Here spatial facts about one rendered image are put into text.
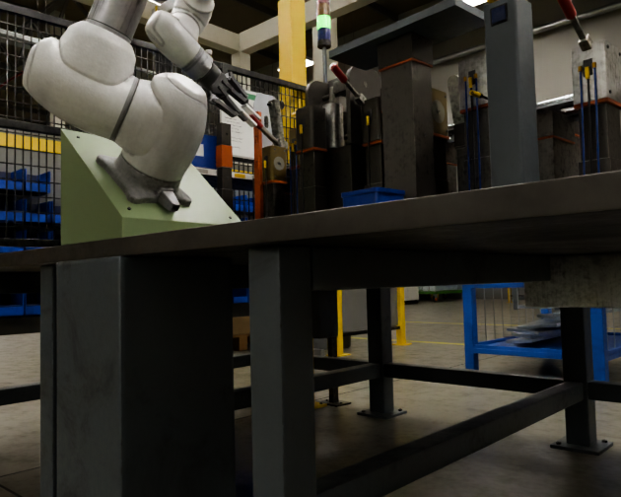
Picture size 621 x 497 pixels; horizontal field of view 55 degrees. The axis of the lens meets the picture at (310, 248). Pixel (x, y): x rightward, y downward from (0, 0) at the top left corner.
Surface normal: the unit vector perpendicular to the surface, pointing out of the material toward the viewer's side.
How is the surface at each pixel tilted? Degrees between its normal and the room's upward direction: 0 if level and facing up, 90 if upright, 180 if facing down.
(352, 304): 90
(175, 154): 131
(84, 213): 90
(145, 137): 125
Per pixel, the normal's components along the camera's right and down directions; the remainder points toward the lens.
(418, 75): 0.68, -0.06
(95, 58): 0.39, 0.14
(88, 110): 0.14, 0.56
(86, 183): -0.65, -0.03
